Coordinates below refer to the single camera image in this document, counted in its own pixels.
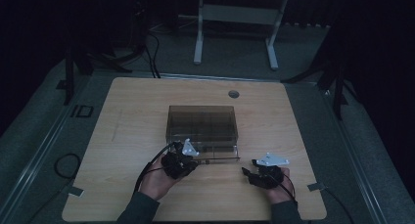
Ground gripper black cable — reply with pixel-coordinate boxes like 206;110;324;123
267;173;299;205
132;141;179;196

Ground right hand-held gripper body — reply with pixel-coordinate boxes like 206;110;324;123
249;152;291;191

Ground white desk frame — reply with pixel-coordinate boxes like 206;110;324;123
177;0;291;71

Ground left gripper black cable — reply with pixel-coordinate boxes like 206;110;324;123
132;141;179;196

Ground grey tape piece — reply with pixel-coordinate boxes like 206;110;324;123
306;181;328;193
67;185;85;198

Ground person's right hand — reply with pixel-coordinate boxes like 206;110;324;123
264;166;296;205

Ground black floor cables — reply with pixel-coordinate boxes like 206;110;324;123
143;29;162;79

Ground metal floor rail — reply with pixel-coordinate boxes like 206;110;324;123
0;86;86;220
317;83;391;224

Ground translucent brown drawer box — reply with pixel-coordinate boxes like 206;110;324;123
164;105;242;165

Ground black tripod stand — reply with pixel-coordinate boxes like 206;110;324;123
55;42;134;107
280;18;349;121

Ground person's left hand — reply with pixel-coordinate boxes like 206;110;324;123
138;156;184;202

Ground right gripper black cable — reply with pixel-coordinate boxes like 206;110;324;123
267;173;299;205

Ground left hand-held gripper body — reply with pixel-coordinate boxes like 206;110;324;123
161;138;201;181

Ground thin black floor cable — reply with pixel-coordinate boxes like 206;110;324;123
324;187;356;224

